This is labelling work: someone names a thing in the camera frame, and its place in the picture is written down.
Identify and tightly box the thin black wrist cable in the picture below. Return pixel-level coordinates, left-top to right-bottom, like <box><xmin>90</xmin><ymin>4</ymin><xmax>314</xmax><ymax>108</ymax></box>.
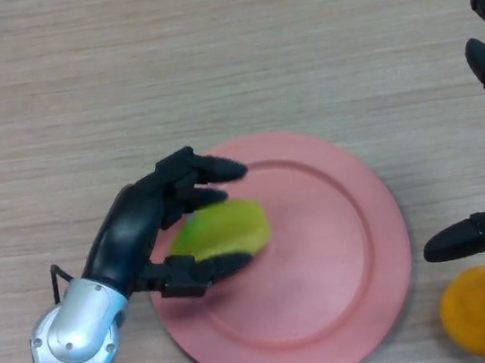
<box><xmin>48</xmin><ymin>261</ymin><xmax>80</xmax><ymax>305</ymax></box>

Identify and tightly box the yellow-green starfruit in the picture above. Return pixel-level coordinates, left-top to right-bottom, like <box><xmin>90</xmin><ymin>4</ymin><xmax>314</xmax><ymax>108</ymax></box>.
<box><xmin>164</xmin><ymin>194</ymin><xmax>276</xmax><ymax>269</ymax></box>

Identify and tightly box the pink round plate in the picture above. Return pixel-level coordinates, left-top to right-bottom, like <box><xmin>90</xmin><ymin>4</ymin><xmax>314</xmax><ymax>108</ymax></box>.
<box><xmin>129</xmin><ymin>114</ymin><xmax>428</xmax><ymax>363</ymax></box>

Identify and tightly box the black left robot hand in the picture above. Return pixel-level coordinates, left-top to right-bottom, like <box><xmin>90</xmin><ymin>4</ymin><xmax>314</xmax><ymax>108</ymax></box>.
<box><xmin>65</xmin><ymin>138</ymin><xmax>266</xmax><ymax>314</ymax></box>

